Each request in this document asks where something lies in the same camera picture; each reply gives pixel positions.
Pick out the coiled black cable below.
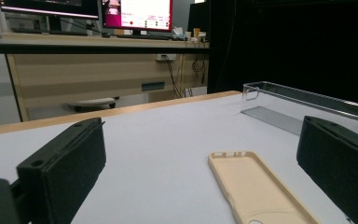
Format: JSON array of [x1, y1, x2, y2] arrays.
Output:
[[191, 59, 207, 85]]

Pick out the black keyboard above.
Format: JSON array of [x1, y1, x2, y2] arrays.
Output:
[[116, 33, 172, 41], [10, 27, 90, 36]]

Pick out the light wooden desk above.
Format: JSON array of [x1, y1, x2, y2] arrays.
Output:
[[0, 31, 211, 122]]

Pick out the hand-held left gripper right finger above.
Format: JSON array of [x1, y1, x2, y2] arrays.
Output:
[[296, 115, 358, 224]]

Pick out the black horizontal frame bar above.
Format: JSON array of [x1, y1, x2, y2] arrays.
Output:
[[0, 42, 211, 55]]

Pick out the hanging black cables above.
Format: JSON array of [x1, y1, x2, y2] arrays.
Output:
[[164, 55, 185, 99]]

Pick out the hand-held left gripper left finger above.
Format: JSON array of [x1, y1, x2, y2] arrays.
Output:
[[16, 117, 107, 224]]

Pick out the white chair base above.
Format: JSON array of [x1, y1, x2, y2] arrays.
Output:
[[68, 97, 117, 113]]

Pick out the black curtain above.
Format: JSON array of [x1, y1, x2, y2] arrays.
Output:
[[208, 0, 358, 106]]

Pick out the computer monitor with bright screen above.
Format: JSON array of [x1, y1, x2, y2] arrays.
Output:
[[101, 0, 174, 33]]

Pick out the white power strip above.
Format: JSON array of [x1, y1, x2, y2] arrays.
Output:
[[155, 53, 177, 62]]

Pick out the computer monitor with dark screen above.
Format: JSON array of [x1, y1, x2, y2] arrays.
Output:
[[0, 0, 101, 21]]

